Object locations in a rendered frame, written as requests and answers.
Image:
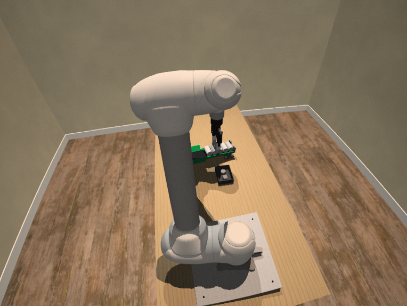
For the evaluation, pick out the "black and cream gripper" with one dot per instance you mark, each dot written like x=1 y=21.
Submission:
x=216 y=132

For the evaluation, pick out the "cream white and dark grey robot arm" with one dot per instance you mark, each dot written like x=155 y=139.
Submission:
x=168 y=102

